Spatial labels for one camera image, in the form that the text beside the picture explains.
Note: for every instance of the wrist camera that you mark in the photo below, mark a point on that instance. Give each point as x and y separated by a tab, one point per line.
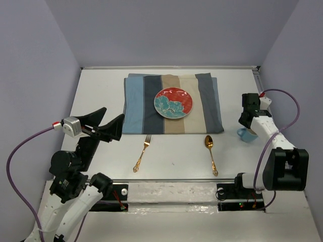
265	102
71	126

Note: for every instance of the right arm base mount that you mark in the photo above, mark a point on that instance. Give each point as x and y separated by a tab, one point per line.
230	198

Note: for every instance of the red and teal plate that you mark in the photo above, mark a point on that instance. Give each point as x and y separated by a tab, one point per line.
173	103

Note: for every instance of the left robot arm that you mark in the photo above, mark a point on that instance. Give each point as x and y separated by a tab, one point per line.
72	193

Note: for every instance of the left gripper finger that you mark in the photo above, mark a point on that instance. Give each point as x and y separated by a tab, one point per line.
92	119
117	127

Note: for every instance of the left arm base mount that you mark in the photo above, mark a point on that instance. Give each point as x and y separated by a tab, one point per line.
115	201

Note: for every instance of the light blue mug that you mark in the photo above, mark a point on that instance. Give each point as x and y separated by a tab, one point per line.
247	135

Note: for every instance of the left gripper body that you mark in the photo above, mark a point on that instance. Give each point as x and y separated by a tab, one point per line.
90	131

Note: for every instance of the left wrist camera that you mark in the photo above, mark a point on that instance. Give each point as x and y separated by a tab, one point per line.
71	126

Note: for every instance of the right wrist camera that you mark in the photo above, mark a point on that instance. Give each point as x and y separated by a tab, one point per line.
265	102

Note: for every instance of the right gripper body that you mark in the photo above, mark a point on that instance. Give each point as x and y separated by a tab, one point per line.
244	123

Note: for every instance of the gold spoon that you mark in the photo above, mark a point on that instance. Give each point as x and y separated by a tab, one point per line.
209	145

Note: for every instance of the striped cloth placemat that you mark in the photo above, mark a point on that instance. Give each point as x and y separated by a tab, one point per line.
142	118

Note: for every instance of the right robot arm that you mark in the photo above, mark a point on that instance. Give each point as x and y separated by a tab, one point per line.
281	166

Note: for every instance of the gold fork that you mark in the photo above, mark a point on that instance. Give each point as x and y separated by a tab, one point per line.
145	145

